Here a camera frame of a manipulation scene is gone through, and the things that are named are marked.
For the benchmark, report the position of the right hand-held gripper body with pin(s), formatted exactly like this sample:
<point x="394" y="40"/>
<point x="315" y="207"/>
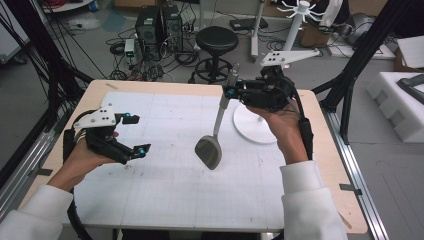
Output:
<point x="270" y="90"/>

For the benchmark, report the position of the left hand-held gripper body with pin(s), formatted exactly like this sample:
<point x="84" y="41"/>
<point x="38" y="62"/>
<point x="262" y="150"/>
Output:
<point x="100" y="133"/>

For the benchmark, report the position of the white hook rack stand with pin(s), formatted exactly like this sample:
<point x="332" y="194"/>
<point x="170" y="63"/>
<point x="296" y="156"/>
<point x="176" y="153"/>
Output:
<point x="253" y="128"/>

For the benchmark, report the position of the large metal serving spoon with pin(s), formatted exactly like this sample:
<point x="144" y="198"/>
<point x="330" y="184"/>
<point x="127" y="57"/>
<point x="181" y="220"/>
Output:
<point x="208" y="151"/>

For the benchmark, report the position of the person's left hand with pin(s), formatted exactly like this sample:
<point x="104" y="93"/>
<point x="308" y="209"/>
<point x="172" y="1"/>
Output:
<point x="80" y="163"/>

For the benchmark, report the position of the person's right hand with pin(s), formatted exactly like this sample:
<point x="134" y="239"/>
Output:
<point x="283" y="133"/>

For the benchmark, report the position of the white grid mat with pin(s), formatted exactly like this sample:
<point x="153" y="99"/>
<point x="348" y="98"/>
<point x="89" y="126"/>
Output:
<point x="166" y="186"/>

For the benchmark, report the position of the black round stool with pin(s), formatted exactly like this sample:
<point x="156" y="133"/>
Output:
<point x="216" y="40"/>

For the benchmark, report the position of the flat black device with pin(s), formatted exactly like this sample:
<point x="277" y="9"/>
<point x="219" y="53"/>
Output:
<point x="248" y="24"/>

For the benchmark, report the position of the cardboard box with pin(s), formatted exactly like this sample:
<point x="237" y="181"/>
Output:
<point x="311" y="36"/>

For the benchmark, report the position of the black tape strip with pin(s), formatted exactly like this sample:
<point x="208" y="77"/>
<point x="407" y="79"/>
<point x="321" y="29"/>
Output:
<point x="41" y="172"/>
<point x="350" y="189"/>

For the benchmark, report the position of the small silver power box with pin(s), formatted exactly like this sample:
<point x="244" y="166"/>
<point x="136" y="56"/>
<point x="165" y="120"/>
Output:
<point x="129" y="48"/>

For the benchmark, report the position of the black computer tower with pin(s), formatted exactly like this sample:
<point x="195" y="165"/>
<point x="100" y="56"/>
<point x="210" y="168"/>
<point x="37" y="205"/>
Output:
<point x="148" y="30"/>
<point x="172" y="26"/>

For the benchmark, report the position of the grey rounded device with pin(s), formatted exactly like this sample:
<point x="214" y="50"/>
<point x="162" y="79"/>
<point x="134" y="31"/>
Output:
<point x="361" y="28"/>

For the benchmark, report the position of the white foam block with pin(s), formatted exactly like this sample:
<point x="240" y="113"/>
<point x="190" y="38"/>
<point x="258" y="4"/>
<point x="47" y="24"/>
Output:
<point x="396" y="110"/>

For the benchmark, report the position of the black curved part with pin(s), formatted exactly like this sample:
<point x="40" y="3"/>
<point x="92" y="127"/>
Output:
<point x="411" y="86"/>

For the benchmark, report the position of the white flat box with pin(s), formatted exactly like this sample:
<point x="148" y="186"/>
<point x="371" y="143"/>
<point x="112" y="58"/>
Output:
<point x="412" y="51"/>

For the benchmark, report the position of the white stand post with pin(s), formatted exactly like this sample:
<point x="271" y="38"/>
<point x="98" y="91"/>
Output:
<point x="255" y="36"/>

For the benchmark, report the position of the black metal frame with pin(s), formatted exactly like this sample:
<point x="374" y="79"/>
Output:
<point x="50" y="63"/>
<point x="360" y="56"/>

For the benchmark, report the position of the aluminium rail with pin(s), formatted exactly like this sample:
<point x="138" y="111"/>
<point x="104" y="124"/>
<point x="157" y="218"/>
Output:
<point x="23" y="176"/>
<point x="360" y="186"/>

